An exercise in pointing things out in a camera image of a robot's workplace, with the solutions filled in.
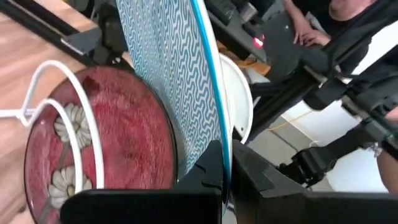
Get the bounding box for black laptop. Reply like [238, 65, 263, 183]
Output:
[264, 12, 330, 78]

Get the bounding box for black metal frame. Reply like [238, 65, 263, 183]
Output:
[0, 0, 134, 71]

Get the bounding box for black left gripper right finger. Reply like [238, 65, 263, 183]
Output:
[232, 139, 398, 224]

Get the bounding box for yellow cable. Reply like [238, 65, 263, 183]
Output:
[266, 110, 315, 132]

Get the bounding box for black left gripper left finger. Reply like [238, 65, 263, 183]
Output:
[60, 140, 225, 224]

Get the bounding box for blue patterned plate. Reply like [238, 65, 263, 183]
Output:
[115, 0, 233, 206]

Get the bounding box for person's leg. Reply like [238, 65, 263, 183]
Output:
[376, 107, 398, 194]

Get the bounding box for red floral plate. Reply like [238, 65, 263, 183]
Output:
[24, 65, 178, 224]

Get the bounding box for person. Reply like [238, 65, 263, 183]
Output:
[282, 0, 379, 47]

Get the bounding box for white wire dish rack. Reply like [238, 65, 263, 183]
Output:
[0, 60, 105, 190]

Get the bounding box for person's hand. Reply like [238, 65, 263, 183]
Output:
[292, 29, 331, 47]

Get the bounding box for white plate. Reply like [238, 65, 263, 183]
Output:
[219, 52, 254, 144]

